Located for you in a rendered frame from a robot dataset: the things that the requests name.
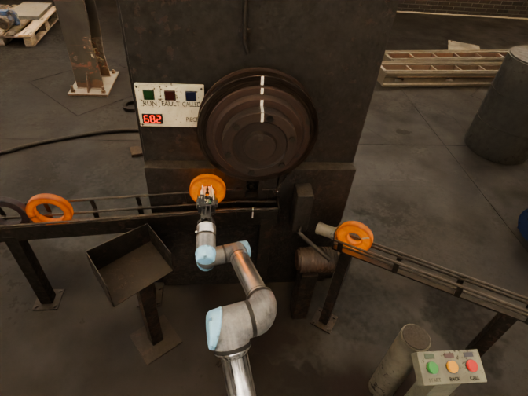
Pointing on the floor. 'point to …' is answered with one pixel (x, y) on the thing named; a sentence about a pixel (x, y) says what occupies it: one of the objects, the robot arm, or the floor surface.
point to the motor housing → (309, 276)
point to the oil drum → (504, 113)
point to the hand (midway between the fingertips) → (207, 186)
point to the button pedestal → (446, 379)
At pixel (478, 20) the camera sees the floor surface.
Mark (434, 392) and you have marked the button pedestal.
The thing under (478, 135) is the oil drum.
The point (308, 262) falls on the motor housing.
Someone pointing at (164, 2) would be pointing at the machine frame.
